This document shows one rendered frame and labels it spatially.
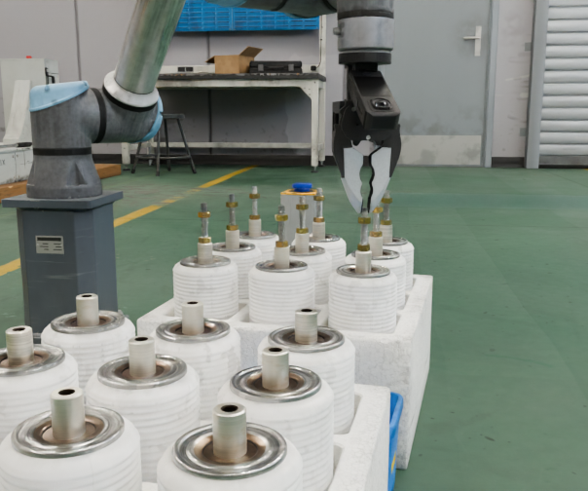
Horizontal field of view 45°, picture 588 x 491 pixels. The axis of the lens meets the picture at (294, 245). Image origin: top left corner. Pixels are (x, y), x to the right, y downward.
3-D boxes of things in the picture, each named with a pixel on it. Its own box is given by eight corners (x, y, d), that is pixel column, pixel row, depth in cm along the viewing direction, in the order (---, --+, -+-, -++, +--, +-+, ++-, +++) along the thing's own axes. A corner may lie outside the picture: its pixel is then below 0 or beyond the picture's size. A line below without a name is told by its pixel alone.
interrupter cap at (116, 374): (80, 388, 58) (80, 380, 57) (123, 358, 65) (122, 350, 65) (165, 396, 56) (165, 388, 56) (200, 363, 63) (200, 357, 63)
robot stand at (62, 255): (11, 344, 145) (-1, 199, 139) (53, 318, 163) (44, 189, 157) (97, 348, 142) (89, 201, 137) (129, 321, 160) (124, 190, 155)
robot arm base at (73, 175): (12, 198, 141) (9, 148, 139) (48, 190, 155) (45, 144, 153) (84, 200, 139) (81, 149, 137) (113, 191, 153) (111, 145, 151)
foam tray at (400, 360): (140, 436, 104) (135, 319, 100) (232, 351, 141) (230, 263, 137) (406, 471, 94) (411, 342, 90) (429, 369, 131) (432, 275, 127)
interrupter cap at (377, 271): (329, 269, 101) (329, 264, 101) (380, 267, 103) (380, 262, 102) (345, 282, 94) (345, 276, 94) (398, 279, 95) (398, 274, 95)
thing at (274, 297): (320, 396, 101) (321, 273, 97) (254, 400, 99) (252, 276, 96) (307, 371, 110) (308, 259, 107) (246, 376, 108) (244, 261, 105)
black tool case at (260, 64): (250, 76, 587) (250, 63, 585) (301, 76, 588) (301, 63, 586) (248, 74, 554) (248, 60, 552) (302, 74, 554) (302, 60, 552)
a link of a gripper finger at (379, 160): (382, 207, 102) (381, 142, 100) (391, 212, 96) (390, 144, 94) (360, 208, 101) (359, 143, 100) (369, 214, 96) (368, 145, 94)
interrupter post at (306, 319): (291, 345, 68) (291, 313, 67) (297, 338, 70) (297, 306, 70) (315, 347, 68) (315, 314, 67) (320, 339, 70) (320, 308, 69)
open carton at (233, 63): (221, 77, 606) (221, 50, 602) (263, 76, 592) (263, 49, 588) (205, 75, 578) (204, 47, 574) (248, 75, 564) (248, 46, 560)
